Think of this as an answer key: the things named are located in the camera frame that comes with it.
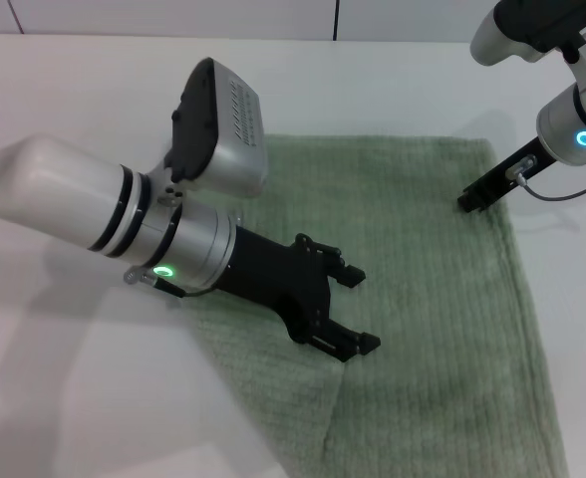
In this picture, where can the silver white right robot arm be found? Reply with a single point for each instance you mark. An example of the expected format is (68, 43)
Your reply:
(572, 129)

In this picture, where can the green ribbed towel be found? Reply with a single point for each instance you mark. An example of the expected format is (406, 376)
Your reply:
(412, 279)

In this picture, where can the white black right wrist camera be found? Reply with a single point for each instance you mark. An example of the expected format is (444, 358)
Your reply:
(532, 25)

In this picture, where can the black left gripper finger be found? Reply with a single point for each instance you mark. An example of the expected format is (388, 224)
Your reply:
(358, 343)
(345, 271)

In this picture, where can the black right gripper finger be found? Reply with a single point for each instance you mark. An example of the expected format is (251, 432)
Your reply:
(475, 200)

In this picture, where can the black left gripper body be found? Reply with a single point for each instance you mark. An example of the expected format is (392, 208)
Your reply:
(283, 279)

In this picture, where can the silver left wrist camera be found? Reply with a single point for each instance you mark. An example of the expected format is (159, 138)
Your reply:
(223, 139)

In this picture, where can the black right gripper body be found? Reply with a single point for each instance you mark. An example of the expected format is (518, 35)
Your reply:
(512, 167)

